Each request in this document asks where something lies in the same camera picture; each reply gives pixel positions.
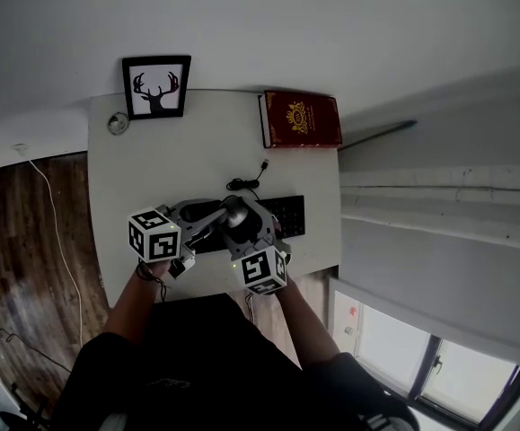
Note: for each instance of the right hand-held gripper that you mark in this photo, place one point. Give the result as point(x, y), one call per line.
point(257, 270)

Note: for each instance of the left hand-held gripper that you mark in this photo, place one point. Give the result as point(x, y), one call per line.
point(158, 245)

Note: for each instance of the grey computer mouse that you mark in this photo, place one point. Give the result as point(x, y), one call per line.
point(237, 213)

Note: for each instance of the black keyboard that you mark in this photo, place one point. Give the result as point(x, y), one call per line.
point(292, 216)

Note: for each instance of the person's left forearm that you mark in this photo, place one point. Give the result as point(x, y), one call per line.
point(129, 308)

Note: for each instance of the person's right forearm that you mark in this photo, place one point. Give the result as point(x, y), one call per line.
point(306, 326)

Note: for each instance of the white window sill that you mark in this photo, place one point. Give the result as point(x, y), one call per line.
point(342, 299)

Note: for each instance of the small round grey object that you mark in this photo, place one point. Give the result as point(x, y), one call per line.
point(118, 123)

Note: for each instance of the red hardcover book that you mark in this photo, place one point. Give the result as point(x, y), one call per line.
point(304, 117)

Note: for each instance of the black framed deer picture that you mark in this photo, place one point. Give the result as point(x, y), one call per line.
point(156, 85)

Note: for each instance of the small grey cylinder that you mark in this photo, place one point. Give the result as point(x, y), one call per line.
point(348, 330)

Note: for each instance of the person's black shirt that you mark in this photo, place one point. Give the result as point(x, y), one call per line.
point(205, 366)

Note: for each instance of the black pole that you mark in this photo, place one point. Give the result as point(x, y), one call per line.
point(376, 134)

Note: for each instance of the black framed window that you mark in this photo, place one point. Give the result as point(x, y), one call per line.
point(399, 357)

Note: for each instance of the white pipe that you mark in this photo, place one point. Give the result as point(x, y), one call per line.
point(443, 204)
point(443, 178)
point(443, 229)

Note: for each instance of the person's black striped shoe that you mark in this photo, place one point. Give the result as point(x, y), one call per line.
point(390, 416)

